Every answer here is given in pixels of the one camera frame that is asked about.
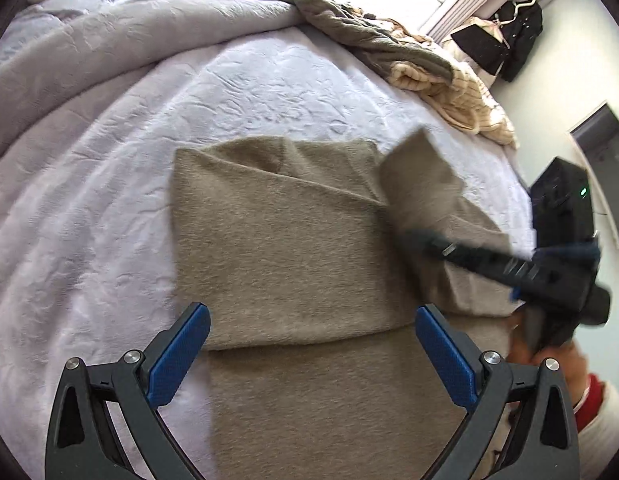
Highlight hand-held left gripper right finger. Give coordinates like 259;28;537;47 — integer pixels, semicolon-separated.
415;303;581;480

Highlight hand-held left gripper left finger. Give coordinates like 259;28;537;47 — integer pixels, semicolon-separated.
44;302;212;480

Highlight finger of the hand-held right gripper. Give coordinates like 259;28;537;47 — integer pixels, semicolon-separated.
403;227;539;291

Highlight taupe knit sweater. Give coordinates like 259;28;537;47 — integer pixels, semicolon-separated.
170;127;515;480

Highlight person's right forearm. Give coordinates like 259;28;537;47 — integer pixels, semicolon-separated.
569;371;619;480

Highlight black hanging clothes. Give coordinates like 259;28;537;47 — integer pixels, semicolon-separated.
449;0;544;83

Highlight person's right hand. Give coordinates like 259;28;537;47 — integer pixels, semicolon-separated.
504;307;593;378

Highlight lavender embossed bed blanket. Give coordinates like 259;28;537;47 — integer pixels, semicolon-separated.
0;25;535;480

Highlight cream striped garment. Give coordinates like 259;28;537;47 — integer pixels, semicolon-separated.
352;5;519;148

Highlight olive green garment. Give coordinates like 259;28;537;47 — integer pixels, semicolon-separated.
292;0;453;86

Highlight grey comforter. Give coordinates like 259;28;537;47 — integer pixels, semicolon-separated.
0;0;310;166

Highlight white framed wall panel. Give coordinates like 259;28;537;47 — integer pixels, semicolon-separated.
568;101;619;249

